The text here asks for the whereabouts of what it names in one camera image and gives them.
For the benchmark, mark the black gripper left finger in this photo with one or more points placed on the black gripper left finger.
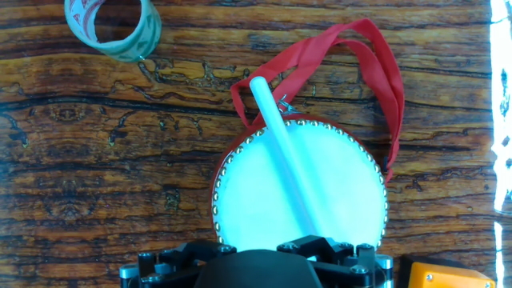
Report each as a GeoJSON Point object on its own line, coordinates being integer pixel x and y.
{"type": "Point", "coordinates": [168, 268]}

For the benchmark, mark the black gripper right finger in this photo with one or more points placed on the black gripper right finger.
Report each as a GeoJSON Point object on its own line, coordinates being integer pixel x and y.
{"type": "Point", "coordinates": [352, 268]}

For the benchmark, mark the orange emergency stop button box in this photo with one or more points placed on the orange emergency stop button box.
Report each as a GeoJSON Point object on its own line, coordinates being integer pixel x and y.
{"type": "Point", "coordinates": [440, 278]}

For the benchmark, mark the wood grain table sheet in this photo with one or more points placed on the wood grain table sheet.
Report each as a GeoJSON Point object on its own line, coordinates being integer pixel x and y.
{"type": "Point", "coordinates": [80, 160]}

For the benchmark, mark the white drumstick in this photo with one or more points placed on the white drumstick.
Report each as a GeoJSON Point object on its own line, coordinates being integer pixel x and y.
{"type": "Point", "coordinates": [280, 132]}

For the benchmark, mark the printed packing tape roll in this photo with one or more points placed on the printed packing tape roll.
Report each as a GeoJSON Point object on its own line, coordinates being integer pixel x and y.
{"type": "Point", "coordinates": [132, 48]}

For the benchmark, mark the small red drum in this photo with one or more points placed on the small red drum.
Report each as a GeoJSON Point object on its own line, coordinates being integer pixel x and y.
{"type": "Point", "coordinates": [352, 188]}

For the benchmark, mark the pale white table cloth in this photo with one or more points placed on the pale white table cloth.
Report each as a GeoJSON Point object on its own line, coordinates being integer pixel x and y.
{"type": "Point", "coordinates": [500, 80]}

